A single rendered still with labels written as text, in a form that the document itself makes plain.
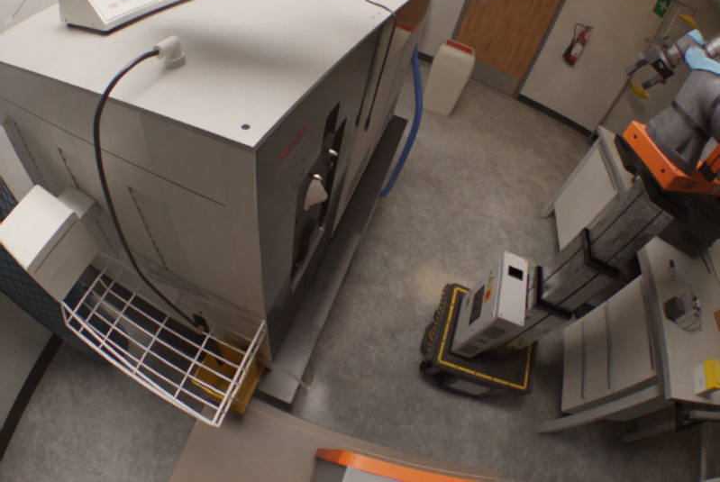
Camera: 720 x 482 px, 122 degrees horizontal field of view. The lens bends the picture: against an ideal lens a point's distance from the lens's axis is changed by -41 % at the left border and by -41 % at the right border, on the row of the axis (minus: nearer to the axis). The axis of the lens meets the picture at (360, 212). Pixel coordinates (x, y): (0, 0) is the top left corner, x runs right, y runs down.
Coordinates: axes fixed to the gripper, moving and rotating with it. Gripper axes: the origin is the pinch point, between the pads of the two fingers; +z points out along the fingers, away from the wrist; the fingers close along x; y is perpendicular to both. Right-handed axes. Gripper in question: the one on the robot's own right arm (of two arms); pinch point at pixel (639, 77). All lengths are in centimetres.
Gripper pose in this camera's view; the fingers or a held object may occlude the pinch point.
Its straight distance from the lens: 142.1
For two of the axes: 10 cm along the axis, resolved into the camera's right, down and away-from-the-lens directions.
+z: -3.2, 2.5, 9.1
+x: 9.4, 1.7, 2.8
